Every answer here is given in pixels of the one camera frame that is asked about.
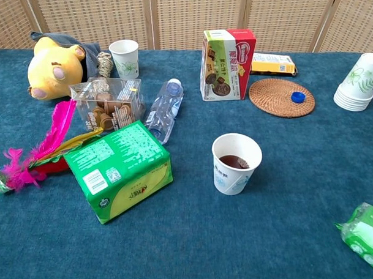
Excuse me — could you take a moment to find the clear plastic water bottle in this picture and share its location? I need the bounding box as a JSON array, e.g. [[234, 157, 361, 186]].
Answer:
[[142, 77, 185, 146]]

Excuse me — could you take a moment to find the paper cup with blue print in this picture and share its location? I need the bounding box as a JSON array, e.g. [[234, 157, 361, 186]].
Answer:
[[209, 132, 264, 197]]

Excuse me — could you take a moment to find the paper cup with green flower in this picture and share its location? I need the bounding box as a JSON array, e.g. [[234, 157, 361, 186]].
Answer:
[[107, 39, 141, 80]]

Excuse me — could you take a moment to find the large green tissue pack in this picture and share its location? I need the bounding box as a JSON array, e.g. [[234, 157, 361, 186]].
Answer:
[[61, 117, 176, 227]]

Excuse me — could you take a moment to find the red and green biscuit box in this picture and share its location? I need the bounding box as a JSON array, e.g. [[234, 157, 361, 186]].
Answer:
[[200, 27, 258, 103]]

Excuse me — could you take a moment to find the clear plastic cookie box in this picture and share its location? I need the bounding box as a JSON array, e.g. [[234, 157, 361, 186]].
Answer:
[[67, 76, 146, 135]]

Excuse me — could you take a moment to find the round woven rattan coaster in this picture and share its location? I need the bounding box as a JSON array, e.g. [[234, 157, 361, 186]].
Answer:
[[247, 78, 317, 119]]

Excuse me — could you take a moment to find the blue table cover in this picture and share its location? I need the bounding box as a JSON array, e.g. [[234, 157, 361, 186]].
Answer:
[[0, 40, 373, 279]]

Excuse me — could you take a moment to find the orange snack box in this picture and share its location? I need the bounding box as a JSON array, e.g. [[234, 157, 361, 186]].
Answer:
[[250, 53, 299, 77]]

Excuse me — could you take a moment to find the woven folding screen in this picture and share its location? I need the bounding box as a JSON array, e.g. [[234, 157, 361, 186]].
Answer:
[[0, 0, 373, 63]]

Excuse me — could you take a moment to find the pink feather shuttlecock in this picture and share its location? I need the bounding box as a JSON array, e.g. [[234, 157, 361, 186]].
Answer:
[[0, 96, 105, 199]]

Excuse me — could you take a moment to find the yellow plush toy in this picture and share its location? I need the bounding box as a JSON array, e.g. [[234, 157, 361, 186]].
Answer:
[[26, 35, 87, 103]]

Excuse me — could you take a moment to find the stack of floral paper cups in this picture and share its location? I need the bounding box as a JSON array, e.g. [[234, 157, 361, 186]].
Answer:
[[333, 51, 373, 113]]

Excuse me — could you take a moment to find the green wet wipes pack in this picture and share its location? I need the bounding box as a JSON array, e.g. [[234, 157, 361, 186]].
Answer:
[[333, 201, 373, 272]]

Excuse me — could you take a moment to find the braided rope toy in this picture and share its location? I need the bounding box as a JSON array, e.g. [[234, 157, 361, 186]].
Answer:
[[95, 51, 115, 80]]

